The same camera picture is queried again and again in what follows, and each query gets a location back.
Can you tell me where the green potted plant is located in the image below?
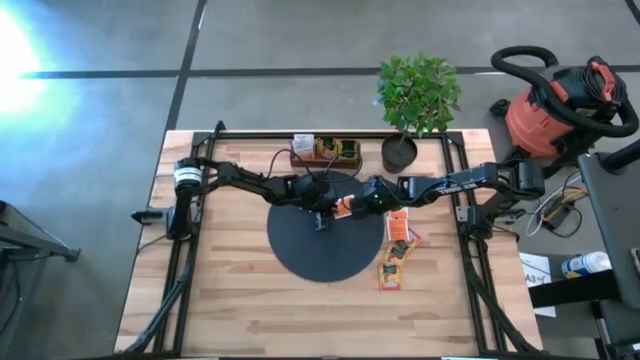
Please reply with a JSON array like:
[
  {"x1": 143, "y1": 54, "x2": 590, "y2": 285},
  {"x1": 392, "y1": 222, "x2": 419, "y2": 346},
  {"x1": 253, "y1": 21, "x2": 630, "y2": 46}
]
[{"x1": 372, "y1": 52, "x2": 464, "y2": 175}]

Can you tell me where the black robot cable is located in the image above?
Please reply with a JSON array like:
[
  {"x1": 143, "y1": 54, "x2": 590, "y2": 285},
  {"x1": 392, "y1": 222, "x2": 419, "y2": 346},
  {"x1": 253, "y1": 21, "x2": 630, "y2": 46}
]
[
  {"x1": 267, "y1": 147, "x2": 316, "y2": 181},
  {"x1": 322, "y1": 149, "x2": 364, "y2": 184}
]

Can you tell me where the white paper sheet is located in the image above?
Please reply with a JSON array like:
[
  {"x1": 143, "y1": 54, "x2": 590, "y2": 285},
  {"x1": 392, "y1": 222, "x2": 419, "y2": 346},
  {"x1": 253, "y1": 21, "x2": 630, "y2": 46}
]
[{"x1": 518, "y1": 252, "x2": 557, "y2": 319}]

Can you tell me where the black flat bar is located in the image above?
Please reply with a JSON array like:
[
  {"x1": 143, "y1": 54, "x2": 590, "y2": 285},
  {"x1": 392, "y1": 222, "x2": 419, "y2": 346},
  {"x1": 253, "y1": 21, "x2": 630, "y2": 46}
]
[{"x1": 528, "y1": 269, "x2": 621, "y2": 309}]

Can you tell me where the orange black shop vacuum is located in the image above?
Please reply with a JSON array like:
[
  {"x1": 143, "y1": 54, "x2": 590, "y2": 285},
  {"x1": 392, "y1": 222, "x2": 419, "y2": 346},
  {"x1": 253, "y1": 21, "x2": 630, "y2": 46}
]
[{"x1": 488, "y1": 44, "x2": 640, "y2": 180}]

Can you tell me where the black metal stand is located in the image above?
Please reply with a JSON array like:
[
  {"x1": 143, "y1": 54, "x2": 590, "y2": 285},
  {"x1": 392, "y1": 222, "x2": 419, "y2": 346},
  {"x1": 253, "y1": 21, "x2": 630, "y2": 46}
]
[{"x1": 0, "y1": 199, "x2": 82, "y2": 360}]

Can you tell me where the dark grey desk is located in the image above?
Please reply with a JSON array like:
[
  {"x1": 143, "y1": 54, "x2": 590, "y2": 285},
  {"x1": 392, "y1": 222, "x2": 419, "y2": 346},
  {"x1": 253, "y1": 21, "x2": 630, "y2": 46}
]
[{"x1": 577, "y1": 138, "x2": 640, "y2": 360}]

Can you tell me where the round dark woven placemat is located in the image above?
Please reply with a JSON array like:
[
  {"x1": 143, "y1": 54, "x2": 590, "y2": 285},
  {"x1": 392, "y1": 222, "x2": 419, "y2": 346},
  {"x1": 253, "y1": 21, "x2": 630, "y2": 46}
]
[{"x1": 266, "y1": 170, "x2": 386, "y2": 284}]

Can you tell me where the black aluminium table frame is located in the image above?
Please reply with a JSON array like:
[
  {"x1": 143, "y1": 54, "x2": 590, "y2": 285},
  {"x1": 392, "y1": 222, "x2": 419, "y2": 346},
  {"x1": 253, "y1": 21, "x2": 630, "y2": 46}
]
[{"x1": 122, "y1": 119, "x2": 544, "y2": 357}]

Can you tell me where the yellow green lemon tea packet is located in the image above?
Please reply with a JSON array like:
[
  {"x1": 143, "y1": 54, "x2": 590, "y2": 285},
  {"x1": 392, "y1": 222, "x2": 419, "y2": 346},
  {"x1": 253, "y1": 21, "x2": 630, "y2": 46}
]
[{"x1": 338, "y1": 138, "x2": 362, "y2": 162}]

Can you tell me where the orange yellow mango tea packet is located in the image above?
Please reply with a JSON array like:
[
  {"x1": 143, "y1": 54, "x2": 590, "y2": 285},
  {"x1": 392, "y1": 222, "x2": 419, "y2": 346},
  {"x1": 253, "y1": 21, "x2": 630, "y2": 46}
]
[{"x1": 316, "y1": 136, "x2": 339, "y2": 160}]

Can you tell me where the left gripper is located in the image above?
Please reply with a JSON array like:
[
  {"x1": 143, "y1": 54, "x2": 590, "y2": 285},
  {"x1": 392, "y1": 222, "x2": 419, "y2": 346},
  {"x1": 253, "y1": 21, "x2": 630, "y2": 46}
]
[{"x1": 294, "y1": 177, "x2": 340, "y2": 211}]

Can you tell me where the white blue wipes canister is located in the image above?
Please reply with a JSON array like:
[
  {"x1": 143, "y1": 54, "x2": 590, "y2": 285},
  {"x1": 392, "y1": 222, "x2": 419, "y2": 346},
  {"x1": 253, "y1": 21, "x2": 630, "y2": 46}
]
[{"x1": 560, "y1": 251, "x2": 613, "y2": 280}]

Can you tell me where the brown wooden tea organizer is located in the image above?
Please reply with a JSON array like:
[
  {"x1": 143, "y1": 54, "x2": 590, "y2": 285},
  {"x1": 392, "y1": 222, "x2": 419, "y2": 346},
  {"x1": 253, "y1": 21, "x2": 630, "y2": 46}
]
[{"x1": 289, "y1": 135, "x2": 364, "y2": 170}]

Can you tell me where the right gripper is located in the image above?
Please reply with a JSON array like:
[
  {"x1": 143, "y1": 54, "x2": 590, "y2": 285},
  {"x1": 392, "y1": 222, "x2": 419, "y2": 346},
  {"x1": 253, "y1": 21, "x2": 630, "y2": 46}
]
[{"x1": 349, "y1": 175, "x2": 401, "y2": 220}]

